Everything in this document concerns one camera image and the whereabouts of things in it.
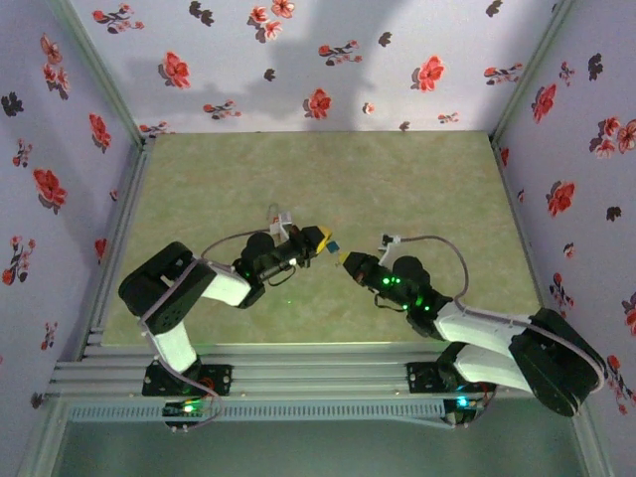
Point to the small blue padlock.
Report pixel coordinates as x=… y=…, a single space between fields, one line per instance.
x=334 y=246

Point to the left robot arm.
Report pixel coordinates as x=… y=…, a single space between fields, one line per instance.
x=169 y=288

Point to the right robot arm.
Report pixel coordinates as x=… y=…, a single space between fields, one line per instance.
x=546 y=358

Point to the controller board with green light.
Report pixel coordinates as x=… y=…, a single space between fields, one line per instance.
x=462 y=403
x=186 y=410

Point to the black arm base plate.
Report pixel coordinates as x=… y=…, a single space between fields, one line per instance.
x=417 y=377
x=223 y=378

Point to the wide aluminium base rail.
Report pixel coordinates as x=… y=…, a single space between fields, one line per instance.
x=318 y=370

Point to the aluminium side rail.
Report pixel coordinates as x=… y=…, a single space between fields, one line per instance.
x=512 y=208
x=119 y=233

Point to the aluminium frame leg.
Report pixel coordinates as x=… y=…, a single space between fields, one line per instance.
x=591 y=437
x=42 y=437

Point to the aluminium corner post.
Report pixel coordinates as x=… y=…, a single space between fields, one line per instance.
x=531 y=64
x=99 y=69

